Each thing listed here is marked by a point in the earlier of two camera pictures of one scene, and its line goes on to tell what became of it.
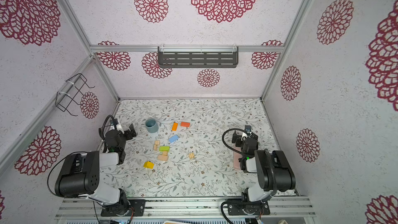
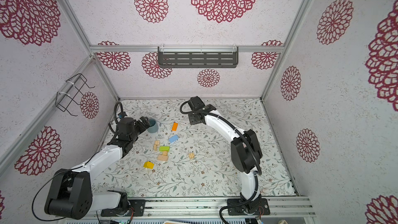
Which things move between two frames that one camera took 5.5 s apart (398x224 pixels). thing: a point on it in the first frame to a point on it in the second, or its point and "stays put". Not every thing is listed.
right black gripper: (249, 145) to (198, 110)
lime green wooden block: (165, 148) stays put
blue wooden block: (173, 138) stays put
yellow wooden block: (148, 164) stays put
